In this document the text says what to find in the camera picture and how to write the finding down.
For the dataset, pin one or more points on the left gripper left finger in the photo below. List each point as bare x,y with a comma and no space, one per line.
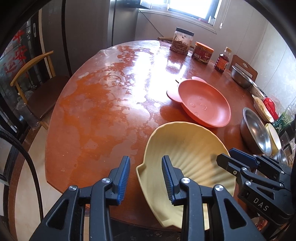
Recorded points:
65,220

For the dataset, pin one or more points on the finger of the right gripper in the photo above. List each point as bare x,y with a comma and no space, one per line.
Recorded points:
239,169
255,161

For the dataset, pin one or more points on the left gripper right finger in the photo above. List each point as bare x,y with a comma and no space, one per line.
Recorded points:
208,213

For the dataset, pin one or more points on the yellow ceramic bowl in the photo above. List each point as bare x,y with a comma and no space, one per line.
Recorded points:
274,138

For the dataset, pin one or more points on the small steel bowl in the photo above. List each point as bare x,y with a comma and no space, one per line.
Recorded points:
254,133

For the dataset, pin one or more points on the yellow shell-shaped plate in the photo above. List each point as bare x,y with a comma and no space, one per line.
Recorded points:
191,148

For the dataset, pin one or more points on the small steel cup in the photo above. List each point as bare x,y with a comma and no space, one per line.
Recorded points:
281,157

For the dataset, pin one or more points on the green drink bottle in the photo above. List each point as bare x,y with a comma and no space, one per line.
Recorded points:
285,118

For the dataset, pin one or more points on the white dish with food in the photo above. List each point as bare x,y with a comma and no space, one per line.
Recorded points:
262,110

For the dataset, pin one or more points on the red tissue pack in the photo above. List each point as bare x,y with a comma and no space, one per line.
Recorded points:
271,107

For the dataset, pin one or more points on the white family bowl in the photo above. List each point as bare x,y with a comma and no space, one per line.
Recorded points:
256,91

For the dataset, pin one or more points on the large steel bowl far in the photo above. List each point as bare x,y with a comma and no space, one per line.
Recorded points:
242,79

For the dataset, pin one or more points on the brown sauce bottle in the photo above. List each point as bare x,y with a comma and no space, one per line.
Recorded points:
223,60

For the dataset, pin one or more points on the wooden chair back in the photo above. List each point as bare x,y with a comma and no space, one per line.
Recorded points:
244,66

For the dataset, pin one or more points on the red label jar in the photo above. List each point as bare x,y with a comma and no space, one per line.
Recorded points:
202,53

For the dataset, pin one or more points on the clear jar black lid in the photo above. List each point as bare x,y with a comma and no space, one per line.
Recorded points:
181,41

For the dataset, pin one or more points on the window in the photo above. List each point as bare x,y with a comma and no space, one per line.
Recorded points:
198,12

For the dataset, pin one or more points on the grey refrigerator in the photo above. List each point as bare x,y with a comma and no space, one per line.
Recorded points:
76,30

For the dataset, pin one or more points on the wooden chair with metal frame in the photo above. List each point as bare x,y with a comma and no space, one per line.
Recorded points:
43,100

